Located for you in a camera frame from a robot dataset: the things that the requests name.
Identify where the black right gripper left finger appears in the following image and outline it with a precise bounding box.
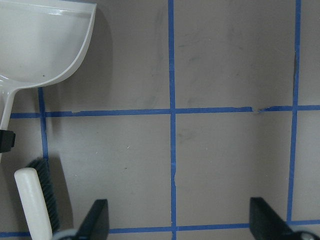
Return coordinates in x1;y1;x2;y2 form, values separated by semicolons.
53;198;110;240

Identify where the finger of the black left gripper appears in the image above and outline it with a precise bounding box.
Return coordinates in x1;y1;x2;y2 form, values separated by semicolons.
0;129;16;153

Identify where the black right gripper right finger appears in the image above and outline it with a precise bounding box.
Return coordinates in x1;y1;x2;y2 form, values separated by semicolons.
249;196;320;240

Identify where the beige plastic dustpan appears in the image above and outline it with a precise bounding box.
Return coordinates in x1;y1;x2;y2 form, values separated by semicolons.
0;0;97;131

